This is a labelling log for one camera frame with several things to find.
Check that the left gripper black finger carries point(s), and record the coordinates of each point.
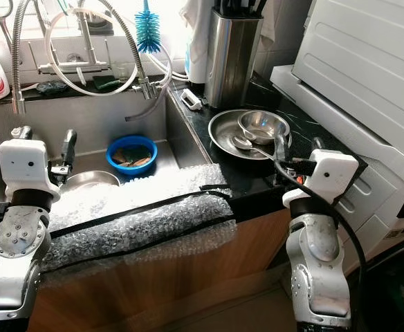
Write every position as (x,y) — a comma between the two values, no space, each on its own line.
(69,145)
(23,133)

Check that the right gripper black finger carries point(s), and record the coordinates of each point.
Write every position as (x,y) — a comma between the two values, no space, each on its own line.
(281,152)
(318,144)

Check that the small stainless steel bowl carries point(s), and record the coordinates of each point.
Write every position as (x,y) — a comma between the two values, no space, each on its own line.
(264,124)

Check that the steel spoon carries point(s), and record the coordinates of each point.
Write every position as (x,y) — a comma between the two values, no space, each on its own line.
(242,142)

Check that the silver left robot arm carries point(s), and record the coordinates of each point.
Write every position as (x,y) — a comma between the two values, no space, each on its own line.
(15,277)

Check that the round steel sink dish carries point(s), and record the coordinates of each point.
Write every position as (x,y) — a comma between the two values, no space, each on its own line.
(91,181)

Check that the dark scouring pad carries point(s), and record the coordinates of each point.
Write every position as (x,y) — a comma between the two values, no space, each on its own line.
(52,87)

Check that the large stainless steel plate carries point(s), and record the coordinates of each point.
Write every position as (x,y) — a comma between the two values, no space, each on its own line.
(219,131)

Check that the blue plastic bowl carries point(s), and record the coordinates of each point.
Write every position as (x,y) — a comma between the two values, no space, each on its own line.
(133,170)

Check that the stainless steel sink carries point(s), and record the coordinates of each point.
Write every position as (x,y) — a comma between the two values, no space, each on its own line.
(133,117)

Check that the green dish sponge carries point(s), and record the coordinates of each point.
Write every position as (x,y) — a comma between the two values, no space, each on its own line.
(108,82)

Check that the white washing machine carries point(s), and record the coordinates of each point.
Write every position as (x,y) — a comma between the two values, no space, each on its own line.
(361,55)

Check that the stainless steel knife block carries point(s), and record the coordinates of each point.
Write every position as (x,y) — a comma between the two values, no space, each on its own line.
(230,62)

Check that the small white plastic box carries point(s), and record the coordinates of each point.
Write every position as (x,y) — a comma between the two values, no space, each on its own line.
(191,99)

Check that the steel faucet fitting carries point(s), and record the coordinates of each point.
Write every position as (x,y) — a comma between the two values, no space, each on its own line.
(84,34)

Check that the white hanging cloth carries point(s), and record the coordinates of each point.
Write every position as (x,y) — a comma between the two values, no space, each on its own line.
(198,41)

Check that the blue bottle brush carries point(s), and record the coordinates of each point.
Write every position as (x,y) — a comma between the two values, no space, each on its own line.
(148,31)

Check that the brown wooden cabinet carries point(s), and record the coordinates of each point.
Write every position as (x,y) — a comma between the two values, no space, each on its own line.
(160,290)

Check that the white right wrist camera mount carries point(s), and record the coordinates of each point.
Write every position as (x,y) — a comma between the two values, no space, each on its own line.
(330,173)

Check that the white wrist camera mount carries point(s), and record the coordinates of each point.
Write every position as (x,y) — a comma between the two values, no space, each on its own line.
(25,166)
(330,173)

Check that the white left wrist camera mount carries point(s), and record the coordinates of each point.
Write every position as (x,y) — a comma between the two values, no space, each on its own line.
(25,166)

